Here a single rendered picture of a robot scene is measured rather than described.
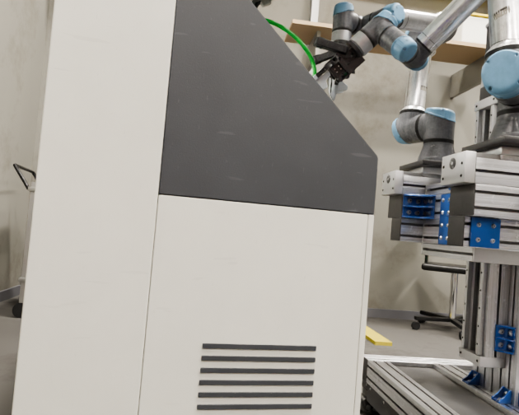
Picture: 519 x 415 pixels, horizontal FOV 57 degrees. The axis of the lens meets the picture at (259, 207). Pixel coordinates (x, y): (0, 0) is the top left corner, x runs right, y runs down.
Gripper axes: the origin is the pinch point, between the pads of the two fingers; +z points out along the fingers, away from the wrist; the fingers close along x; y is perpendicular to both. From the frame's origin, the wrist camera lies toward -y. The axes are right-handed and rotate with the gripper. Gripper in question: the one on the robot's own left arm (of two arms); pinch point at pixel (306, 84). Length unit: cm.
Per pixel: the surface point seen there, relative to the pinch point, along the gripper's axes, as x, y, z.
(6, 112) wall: 187, -128, 156
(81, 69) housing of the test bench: -52, -38, 44
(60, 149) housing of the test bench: -57, -27, 60
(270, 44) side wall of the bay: -38.9, -14.3, 5.2
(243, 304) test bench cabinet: -54, 30, 54
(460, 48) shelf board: 238, 63, -141
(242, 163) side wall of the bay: -47, 4, 31
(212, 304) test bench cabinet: -56, 25, 59
